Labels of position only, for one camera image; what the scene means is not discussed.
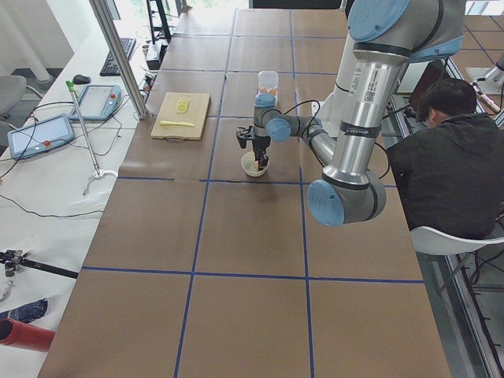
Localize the clear plastic egg box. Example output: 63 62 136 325
257 70 279 102

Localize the near blue teach pendant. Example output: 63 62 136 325
7 114 74 160

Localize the bamboo cutting board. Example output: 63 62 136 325
150 92 210 141

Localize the black computer mouse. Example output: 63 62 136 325
72 74 91 85

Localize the white round bowl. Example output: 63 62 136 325
240 151 268 177

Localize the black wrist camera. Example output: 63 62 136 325
235 126 253 149

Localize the grey office chair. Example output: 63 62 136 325
0 76 27 118

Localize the white chair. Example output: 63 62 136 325
410 226 503 280

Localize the far blue teach pendant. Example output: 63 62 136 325
77 84 121 123

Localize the blue teach pendant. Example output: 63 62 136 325
7 114 74 160
77 84 121 123

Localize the person in black jacket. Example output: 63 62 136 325
387 78 503 239

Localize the aluminium frame post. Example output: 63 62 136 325
89 0 149 120

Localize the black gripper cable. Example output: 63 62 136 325
280 100 391 178

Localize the red cylinder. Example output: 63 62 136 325
1 318 55 352

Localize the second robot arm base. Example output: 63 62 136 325
465 56 503 95

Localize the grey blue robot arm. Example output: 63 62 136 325
236 1 465 226

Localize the yellow plastic knife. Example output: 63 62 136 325
159 120 195 127

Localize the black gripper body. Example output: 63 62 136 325
252 135 271 156

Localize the black box on table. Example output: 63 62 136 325
145 40 169 70

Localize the black tripod rod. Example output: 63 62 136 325
0 250 79 279

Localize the grabber reach stick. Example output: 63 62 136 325
65 80 118 195

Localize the black keyboard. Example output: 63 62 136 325
98 37 137 77

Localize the dark blue cloth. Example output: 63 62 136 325
0 298 48 324

